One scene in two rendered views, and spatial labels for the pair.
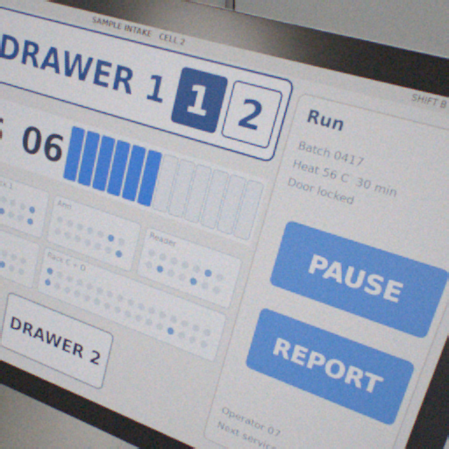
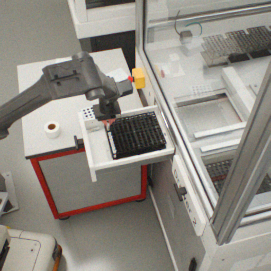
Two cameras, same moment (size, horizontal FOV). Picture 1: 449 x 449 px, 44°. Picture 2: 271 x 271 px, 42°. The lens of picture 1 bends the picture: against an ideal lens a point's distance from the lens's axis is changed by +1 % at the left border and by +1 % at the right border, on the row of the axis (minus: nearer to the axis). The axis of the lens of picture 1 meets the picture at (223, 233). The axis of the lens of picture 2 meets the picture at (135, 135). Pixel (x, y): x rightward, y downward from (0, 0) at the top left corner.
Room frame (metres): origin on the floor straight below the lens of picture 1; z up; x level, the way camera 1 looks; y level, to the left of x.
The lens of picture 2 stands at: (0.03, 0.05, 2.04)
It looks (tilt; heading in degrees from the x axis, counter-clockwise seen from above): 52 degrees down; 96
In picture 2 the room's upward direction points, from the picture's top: straight up
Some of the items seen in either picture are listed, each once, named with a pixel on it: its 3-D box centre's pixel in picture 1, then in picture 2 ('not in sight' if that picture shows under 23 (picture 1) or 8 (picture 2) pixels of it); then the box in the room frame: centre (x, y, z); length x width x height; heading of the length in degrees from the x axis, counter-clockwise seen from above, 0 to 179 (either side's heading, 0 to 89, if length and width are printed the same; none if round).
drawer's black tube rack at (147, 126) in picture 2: not in sight; (134, 136); (-0.07, 0.96, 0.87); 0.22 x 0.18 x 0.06; 20
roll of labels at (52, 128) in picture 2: not in sight; (52, 129); (-0.45, 1.04, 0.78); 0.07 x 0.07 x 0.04
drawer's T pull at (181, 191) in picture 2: not in sight; (181, 191); (0.13, 0.70, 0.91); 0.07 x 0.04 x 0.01; 110
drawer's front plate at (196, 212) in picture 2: not in sight; (187, 193); (0.15, 0.71, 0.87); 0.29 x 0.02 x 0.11; 110
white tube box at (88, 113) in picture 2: not in sight; (96, 114); (-0.27, 1.15, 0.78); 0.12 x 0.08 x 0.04; 28
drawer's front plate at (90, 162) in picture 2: not in sight; (87, 145); (-0.26, 0.89, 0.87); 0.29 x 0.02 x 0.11; 110
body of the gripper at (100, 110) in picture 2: not in sight; (106, 105); (-0.17, 0.96, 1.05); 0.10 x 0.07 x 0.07; 20
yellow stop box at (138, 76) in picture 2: not in sight; (137, 78); (-0.09, 1.31, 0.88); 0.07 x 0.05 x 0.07; 110
